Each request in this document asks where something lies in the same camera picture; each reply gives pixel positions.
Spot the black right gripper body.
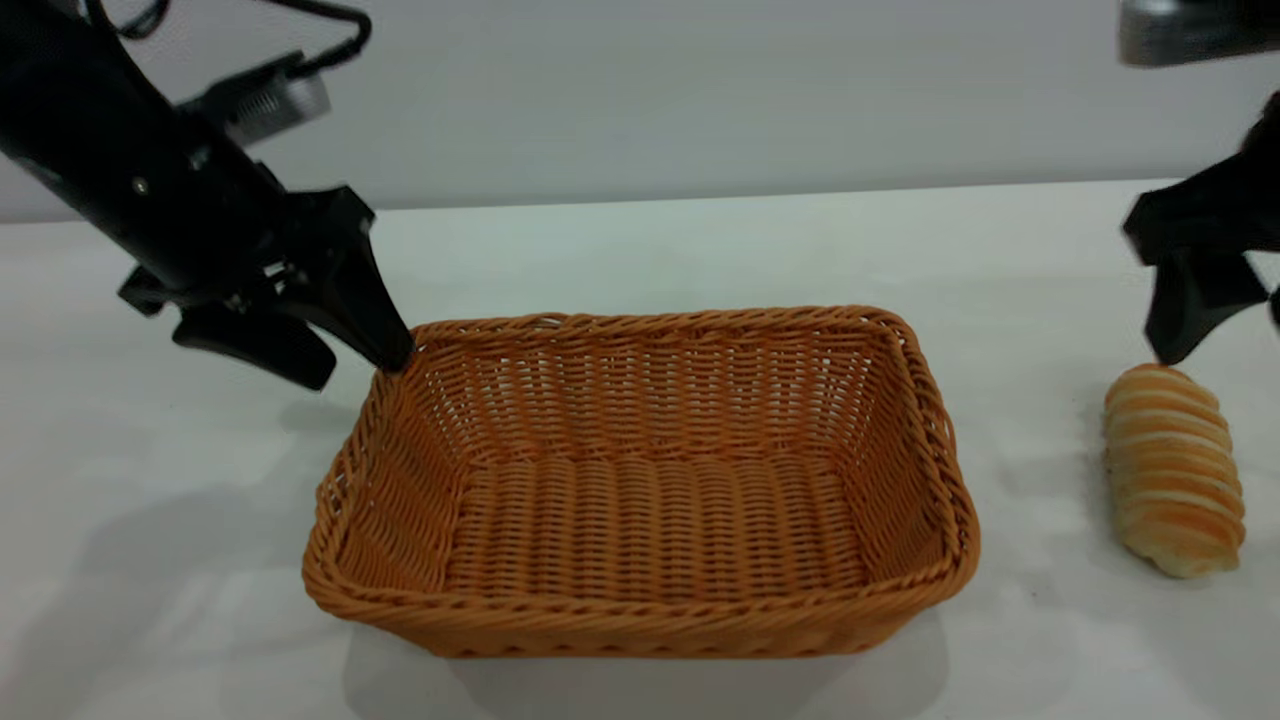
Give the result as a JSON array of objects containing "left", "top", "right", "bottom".
[{"left": 1122, "top": 92, "right": 1280, "bottom": 266}]

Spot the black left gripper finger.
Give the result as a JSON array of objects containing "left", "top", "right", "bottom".
[
  {"left": 172, "top": 303, "right": 338, "bottom": 391},
  {"left": 298, "top": 238, "right": 416, "bottom": 373}
]

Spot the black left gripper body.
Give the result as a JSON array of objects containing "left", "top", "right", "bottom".
[{"left": 40, "top": 85, "right": 376, "bottom": 321}]

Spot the striped spiral bread roll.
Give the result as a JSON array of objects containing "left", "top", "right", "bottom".
[{"left": 1102, "top": 363, "right": 1247, "bottom": 580}]

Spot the orange woven wicker basket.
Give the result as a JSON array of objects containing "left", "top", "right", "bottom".
[{"left": 302, "top": 305, "right": 981, "bottom": 661}]

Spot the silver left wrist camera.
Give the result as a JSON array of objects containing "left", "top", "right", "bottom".
[{"left": 180, "top": 55, "right": 331, "bottom": 146}]

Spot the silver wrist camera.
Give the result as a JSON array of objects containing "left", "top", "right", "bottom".
[
  {"left": 1118, "top": 0, "right": 1280, "bottom": 68},
  {"left": 180, "top": 55, "right": 331, "bottom": 146}
]

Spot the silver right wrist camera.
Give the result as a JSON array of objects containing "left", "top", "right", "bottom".
[{"left": 1118, "top": 0, "right": 1280, "bottom": 68}]

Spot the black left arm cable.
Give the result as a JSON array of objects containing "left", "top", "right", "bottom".
[{"left": 85, "top": 0, "right": 373, "bottom": 81}]

